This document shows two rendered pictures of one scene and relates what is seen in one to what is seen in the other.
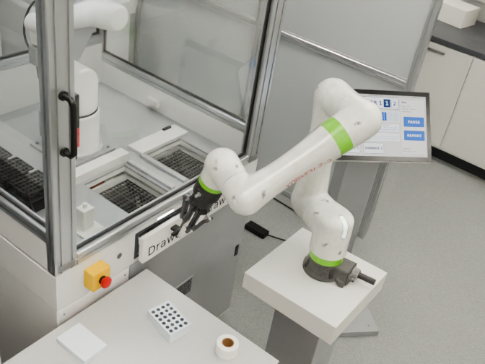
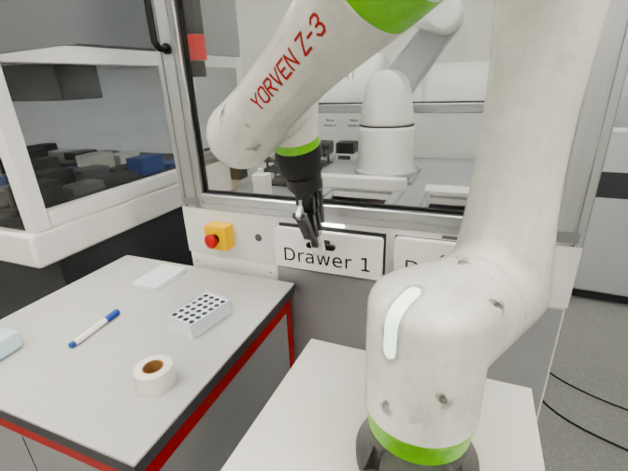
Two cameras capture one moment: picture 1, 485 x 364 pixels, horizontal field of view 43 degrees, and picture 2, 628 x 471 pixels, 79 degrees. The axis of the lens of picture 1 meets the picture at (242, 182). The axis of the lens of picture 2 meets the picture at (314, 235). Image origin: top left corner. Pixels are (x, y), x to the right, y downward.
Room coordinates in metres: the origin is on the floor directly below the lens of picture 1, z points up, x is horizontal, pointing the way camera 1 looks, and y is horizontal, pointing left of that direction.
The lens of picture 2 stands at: (1.50, -0.65, 1.28)
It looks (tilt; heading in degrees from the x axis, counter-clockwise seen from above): 22 degrees down; 80
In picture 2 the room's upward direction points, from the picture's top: 2 degrees counter-clockwise
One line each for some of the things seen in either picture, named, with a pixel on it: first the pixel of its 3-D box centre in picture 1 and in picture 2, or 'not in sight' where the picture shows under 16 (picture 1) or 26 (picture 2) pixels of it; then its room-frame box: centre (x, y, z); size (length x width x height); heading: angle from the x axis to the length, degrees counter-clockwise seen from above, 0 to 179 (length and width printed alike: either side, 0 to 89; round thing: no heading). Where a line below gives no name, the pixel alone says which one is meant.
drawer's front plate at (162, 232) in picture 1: (170, 232); (326, 251); (1.68, 0.22, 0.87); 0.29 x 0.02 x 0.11; 148
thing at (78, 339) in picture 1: (81, 343); (160, 277); (1.22, 0.39, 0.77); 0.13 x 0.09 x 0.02; 58
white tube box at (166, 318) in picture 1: (169, 321); (200, 313); (1.36, 0.16, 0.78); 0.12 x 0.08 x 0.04; 47
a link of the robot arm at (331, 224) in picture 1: (329, 231); (430, 349); (1.69, -0.32, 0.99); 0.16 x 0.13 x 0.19; 31
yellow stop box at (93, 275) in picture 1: (97, 276); (219, 236); (1.40, 0.40, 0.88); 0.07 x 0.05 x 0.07; 148
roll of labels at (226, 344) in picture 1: (226, 347); (154, 375); (1.29, -0.04, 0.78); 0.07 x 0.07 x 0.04
